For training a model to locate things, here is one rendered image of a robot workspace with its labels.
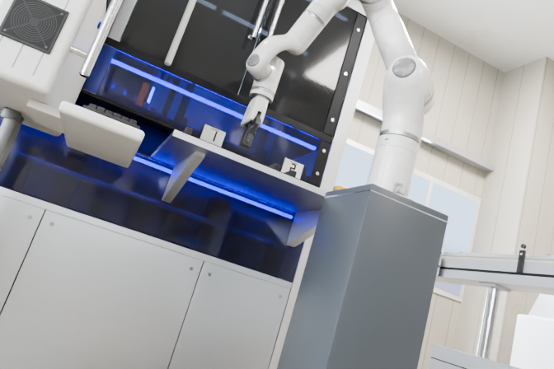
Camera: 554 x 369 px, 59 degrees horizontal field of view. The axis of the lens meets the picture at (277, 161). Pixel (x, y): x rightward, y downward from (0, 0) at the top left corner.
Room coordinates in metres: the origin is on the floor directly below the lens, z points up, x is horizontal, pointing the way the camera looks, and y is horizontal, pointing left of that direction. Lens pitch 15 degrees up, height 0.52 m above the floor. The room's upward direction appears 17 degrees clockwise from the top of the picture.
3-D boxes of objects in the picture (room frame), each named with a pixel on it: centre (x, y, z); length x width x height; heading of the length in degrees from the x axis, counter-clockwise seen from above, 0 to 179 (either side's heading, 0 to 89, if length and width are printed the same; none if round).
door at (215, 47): (1.71, 0.44, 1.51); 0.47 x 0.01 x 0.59; 109
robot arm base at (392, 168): (1.33, -0.32, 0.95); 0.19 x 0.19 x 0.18
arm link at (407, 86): (1.30, -0.30, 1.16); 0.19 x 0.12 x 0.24; 149
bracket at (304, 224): (1.73, -0.20, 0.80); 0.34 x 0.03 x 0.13; 19
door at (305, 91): (1.85, 0.02, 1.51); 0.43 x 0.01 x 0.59; 109
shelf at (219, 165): (1.66, 0.04, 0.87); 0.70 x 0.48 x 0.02; 109
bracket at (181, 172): (1.57, 0.28, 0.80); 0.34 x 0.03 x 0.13; 19
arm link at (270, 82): (1.59, 0.12, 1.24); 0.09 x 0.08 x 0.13; 150
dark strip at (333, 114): (1.90, -0.17, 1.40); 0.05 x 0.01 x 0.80; 109
